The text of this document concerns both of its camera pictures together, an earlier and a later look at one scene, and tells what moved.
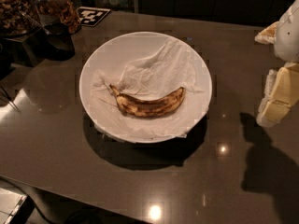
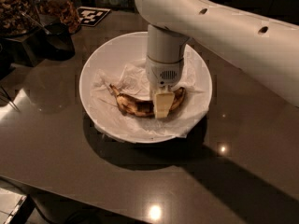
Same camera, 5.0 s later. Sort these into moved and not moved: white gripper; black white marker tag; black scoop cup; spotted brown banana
Moved: white gripper
Not moved: spotted brown banana; black white marker tag; black scoop cup
